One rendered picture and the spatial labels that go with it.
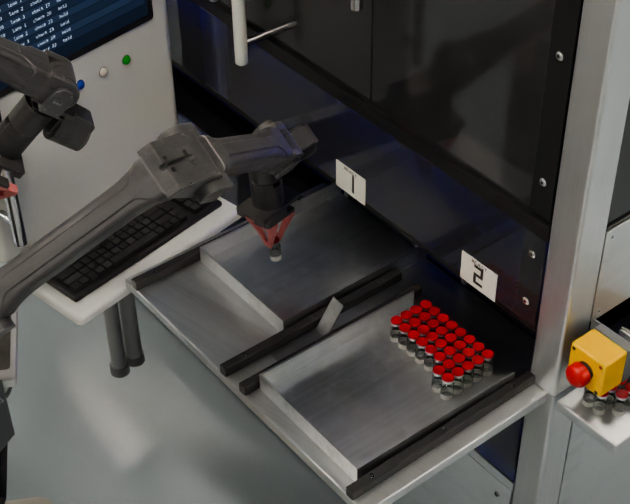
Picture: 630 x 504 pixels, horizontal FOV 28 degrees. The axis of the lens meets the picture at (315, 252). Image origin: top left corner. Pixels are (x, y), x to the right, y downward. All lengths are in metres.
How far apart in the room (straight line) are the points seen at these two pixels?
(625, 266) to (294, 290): 0.61
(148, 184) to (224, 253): 0.75
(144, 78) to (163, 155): 0.96
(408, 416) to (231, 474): 1.14
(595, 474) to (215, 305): 0.79
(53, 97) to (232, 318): 0.53
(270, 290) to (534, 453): 0.56
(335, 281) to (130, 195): 0.74
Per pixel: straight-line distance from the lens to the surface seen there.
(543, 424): 2.21
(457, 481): 2.53
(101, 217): 1.68
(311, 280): 2.33
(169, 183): 1.65
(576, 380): 2.02
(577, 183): 1.87
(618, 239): 2.01
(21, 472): 3.25
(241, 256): 2.39
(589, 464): 2.43
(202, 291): 2.32
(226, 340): 2.22
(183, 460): 3.21
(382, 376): 2.15
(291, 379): 2.15
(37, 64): 2.00
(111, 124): 2.59
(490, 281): 2.12
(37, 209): 2.55
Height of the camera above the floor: 2.42
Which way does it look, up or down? 40 degrees down
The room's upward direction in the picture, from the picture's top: 1 degrees counter-clockwise
